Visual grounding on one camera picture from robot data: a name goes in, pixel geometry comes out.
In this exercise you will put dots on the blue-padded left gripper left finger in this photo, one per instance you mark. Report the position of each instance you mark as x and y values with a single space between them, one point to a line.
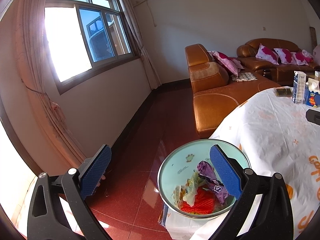
46 217

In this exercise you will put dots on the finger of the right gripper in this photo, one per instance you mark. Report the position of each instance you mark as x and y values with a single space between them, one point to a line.
313 116

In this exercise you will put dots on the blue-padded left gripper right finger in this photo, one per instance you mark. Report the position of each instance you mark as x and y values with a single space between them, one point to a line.
274 218

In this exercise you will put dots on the blue LOOK yogurt carton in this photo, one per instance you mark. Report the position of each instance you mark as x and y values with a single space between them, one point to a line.
311 95

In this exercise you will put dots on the tall white milk carton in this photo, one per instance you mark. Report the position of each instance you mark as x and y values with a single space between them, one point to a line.
299 83

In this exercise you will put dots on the dark seaweed snack pack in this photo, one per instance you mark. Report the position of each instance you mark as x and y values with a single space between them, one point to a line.
283 91

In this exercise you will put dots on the wooden glass-top coffee table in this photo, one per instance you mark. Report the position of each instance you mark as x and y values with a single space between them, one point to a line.
313 75

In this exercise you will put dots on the white orange-print tablecloth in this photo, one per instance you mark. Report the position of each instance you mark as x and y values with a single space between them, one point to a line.
267 133

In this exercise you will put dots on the pink floral pillow right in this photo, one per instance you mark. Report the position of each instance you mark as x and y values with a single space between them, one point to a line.
302 57

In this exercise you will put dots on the pink cloth covered object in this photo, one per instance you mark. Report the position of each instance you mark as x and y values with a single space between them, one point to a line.
316 55

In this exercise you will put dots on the pink floral pillow middle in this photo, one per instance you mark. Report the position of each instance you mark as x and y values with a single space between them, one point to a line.
286 56

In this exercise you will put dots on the brown leather back sofa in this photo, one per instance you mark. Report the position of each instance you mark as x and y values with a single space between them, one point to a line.
281 73

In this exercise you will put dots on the purple snack bag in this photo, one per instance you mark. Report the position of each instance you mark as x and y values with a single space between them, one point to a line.
206 172

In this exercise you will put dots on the red foam fruit net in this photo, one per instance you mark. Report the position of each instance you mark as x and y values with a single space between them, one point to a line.
205 202

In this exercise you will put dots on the checkered cushion mat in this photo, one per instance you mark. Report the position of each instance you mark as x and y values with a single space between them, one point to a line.
244 77

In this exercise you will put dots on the pink floral pillow left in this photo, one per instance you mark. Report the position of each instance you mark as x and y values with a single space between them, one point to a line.
265 53

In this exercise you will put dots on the yellow clear plastic wrapper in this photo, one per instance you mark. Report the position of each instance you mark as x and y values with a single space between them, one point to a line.
193 184

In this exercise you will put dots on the light green enamel basin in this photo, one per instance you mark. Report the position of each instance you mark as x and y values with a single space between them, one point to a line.
182 162

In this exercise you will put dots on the pink floral pillow on chaise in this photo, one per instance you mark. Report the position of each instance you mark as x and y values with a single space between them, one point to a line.
231 64

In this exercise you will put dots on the brown leather chaise sofa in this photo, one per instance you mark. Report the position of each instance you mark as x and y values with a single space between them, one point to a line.
215 94

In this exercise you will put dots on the long beige wrapper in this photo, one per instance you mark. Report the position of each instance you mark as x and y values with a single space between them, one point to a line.
179 195

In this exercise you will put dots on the pink curtain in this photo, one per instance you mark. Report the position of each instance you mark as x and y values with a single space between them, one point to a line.
31 62

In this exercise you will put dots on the window with dark frame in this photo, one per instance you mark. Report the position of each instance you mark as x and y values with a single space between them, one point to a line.
86 38

